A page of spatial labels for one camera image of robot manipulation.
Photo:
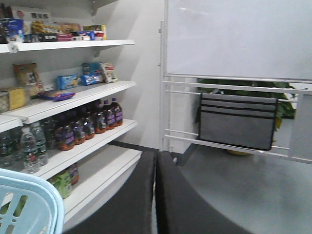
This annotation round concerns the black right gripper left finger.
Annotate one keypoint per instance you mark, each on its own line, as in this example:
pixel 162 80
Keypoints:
pixel 129 211

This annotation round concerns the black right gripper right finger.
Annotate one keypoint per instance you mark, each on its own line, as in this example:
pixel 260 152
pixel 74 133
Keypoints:
pixel 180 209

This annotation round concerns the light blue plastic basket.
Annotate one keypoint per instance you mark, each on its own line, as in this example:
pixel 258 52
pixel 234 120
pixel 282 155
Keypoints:
pixel 29 205

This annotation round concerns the purple cap juice bottle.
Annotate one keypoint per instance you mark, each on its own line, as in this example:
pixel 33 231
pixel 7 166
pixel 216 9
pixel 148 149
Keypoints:
pixel 117 111

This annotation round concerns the grey fabric pouch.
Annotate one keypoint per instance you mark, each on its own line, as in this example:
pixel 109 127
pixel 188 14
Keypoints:
pixel 241 121

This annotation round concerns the clear water bottle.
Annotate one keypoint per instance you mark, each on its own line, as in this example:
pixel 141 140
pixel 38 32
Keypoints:
pixel 29 151

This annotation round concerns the white metal shelf unit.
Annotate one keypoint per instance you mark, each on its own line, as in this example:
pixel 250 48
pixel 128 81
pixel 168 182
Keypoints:
pixel 102 167

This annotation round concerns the blue snack packet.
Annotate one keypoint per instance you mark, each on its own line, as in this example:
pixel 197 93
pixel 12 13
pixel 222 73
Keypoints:
pixel 56 95

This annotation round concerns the green potted plant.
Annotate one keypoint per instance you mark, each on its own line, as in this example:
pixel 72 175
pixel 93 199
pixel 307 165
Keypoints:
pixel 284 108

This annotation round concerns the white whiteboard with frame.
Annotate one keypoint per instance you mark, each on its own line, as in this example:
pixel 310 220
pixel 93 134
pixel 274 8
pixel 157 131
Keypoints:
pixel 237 40

